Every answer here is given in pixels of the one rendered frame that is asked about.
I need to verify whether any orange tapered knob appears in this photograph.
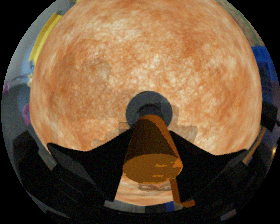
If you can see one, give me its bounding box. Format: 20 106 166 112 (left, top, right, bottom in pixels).
122 114 182 184

